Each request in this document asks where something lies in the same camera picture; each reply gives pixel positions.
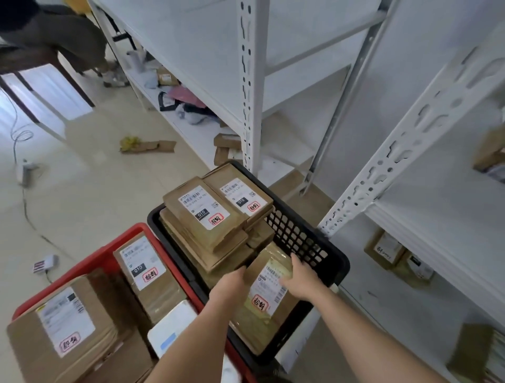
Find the person's right hand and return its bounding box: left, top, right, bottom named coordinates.
left=279, top=253, right=328, bottom=301

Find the person's left hand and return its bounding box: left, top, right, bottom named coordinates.
left=209, top=266, right=253, bottom=313

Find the black plastic basket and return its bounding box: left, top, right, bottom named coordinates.
left=147, top=159, right=351, bottom=370

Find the narrow brown labelled box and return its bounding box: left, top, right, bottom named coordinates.
left=113, top=233, right=187, bottom=325

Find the small box handwritten white label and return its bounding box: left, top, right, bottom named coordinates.
left=363, top=228, right=408, bottom=270

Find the small green-taped box white label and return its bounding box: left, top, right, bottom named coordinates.
left=393, top=249, right=436, bottom=289

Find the red plastic crate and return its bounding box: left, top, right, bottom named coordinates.
left=12, top=223, right=257, bottom=383

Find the pile of plastic mailer bags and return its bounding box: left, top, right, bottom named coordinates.
left=142, top=49, right=218, bottom=126

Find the square box yellow-topped label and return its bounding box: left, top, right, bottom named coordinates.
left=6, top=272, right=121, bottom=383

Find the cardboard box white label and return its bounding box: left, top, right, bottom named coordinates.
left=157, top=67, right=180, bottom=87

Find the person's left forearm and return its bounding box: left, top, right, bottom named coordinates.
left=146, top=301, right=247, bottom=383

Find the person's right forearm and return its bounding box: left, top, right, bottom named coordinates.
left=307, top=290, right=447, bottom=383

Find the flattened cardboard strip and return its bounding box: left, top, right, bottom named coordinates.
left=120, top=140, right=177, bottom=155

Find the yellow crumpled tape wad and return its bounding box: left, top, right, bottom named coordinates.
left=119, top=135, right=142, bottom=153

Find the small red striped power strip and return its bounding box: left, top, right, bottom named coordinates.
left=32, top=254, right=60, bottom=274

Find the white power strip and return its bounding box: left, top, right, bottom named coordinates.
left=16, top=159, right=40, bottom=187

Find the white bottle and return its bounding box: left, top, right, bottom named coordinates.
left=129, top=49, right=146, bottom=73

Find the brown wooden chair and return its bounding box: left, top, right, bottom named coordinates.
left=0, top=43, right=96, bottom=123

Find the yellow table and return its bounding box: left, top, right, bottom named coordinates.
left=65, top=0, right=137, bottom=50

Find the grey power cable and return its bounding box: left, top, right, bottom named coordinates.
left=0, top=86, right=78, bottom=285

